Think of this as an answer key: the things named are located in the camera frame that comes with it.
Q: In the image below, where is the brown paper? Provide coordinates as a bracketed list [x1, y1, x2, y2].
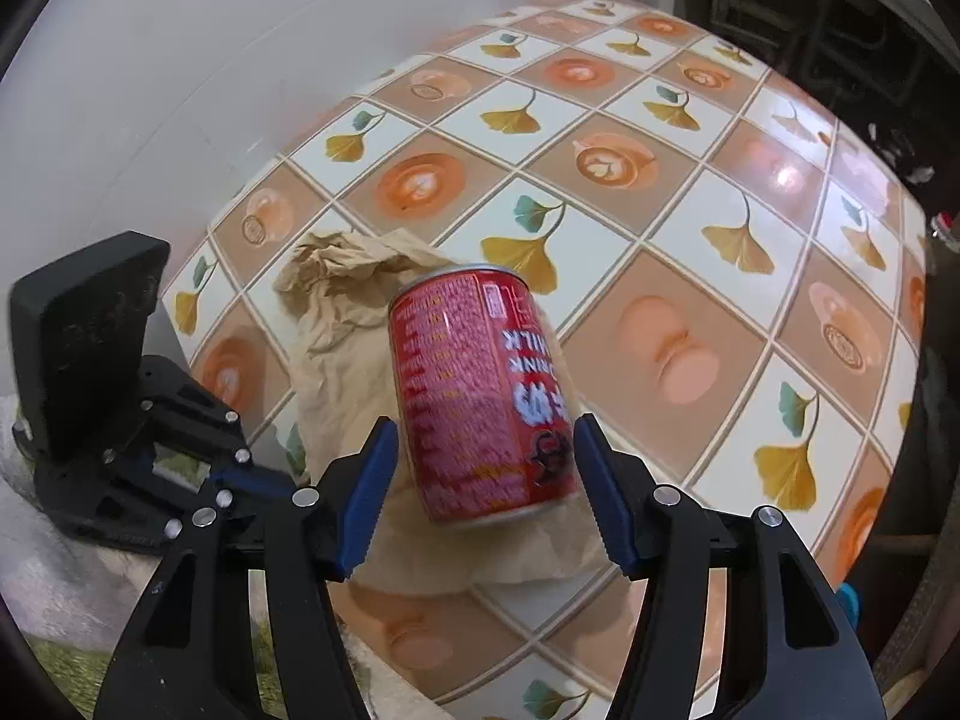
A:
[274, 229, 607, 595]

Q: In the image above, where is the red milk drink can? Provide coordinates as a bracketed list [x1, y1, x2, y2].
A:
[389, 265, 576, 525]

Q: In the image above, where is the patterned tile tablecloth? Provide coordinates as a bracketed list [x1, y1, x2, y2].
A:
[159, 0, 932, 720]

